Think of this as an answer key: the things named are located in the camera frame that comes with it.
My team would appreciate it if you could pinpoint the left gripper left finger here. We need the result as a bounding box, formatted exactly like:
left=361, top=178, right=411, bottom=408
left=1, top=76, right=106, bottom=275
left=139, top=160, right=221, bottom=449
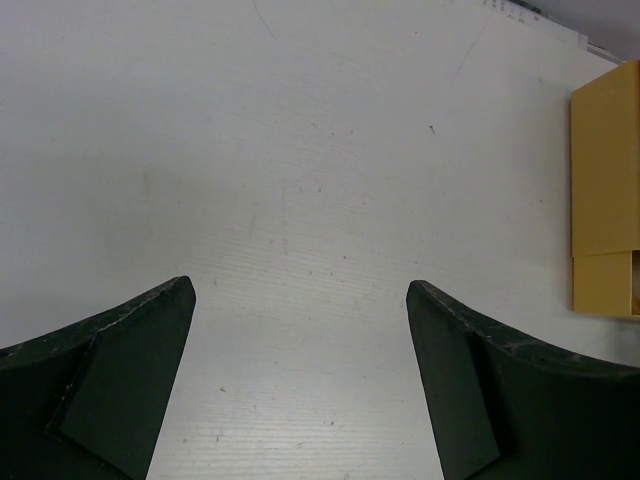
left=43, top=274, right=196, bottom=480

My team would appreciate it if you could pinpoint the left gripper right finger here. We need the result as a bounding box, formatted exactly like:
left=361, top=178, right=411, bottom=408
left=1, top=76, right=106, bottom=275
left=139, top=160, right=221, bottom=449
left=406, top=281, right=501, bottom=479

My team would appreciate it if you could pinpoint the green drawer cabinet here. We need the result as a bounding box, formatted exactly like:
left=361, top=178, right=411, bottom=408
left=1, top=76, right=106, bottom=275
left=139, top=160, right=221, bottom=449
left=570, top=60, right=639, bottom=257

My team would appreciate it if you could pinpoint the yellow drawer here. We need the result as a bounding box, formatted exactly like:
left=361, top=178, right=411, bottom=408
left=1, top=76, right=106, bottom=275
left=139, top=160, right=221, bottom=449
left=572, top=251, right=639, bottom=318

